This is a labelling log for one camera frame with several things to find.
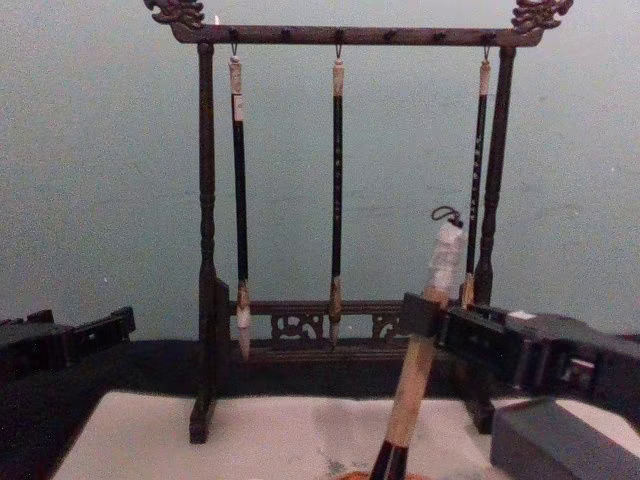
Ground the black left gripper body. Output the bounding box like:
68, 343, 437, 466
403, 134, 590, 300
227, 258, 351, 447
0, 322, 69, 385

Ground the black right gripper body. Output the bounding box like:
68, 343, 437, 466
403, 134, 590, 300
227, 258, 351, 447
504, 309, 640, 427

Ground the large beige calligraphy brush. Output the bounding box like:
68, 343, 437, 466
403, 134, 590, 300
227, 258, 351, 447
367, 205, 469, 480

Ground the black table cloth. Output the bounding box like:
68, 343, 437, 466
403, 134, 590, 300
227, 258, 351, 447
0, 337, 640, 480

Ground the thin black calligraphy brush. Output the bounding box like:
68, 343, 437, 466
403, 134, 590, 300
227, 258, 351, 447
459, 45, 494, 309

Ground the black brush with brown ferrule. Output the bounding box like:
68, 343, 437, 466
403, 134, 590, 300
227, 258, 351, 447
327, 43, 347, 352

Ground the dark carved wooden brush rack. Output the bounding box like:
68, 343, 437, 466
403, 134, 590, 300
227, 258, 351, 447
143, 0, 575, 445

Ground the orange round dish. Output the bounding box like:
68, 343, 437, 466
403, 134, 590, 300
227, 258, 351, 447
324, 467, 416, 480

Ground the white felt mat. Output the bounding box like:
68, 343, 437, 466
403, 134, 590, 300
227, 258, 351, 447
51, 389, 640, 480

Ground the black brush with labelled handle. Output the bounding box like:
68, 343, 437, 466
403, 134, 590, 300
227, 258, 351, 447
227, 42, 253, 362

